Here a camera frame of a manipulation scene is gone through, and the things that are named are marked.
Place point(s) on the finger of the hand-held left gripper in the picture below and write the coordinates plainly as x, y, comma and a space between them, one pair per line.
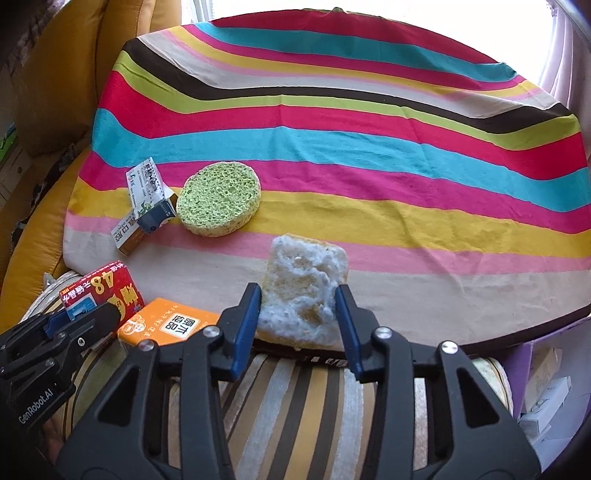
81, 341
55, 319

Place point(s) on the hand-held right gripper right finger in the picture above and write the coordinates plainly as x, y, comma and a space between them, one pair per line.
348, 332

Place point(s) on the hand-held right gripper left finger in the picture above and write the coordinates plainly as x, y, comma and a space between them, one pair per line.
242, 332

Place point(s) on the red printed box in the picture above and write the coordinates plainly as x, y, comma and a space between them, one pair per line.
106, 281

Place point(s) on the yellow white scouring sponge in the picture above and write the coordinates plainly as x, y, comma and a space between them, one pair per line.
300, 286

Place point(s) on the purple cardboard box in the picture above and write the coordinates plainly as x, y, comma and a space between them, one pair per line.
519, 369

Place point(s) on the green brown striped cushion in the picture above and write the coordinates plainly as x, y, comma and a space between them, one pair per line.
295, 406

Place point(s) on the white orange small box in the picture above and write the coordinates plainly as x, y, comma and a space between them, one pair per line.
127, 235

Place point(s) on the green round sponge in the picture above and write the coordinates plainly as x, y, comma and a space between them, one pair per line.
219, 198

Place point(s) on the white green printed box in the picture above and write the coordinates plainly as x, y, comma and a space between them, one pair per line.
145, 184

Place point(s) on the colourful striped tablecloth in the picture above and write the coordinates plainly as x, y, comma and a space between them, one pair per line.
369, 161

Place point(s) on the yellow leather sofa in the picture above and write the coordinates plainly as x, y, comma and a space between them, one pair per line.
60, 69

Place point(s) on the brown pleated curtain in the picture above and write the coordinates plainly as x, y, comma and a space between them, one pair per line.
558, 69

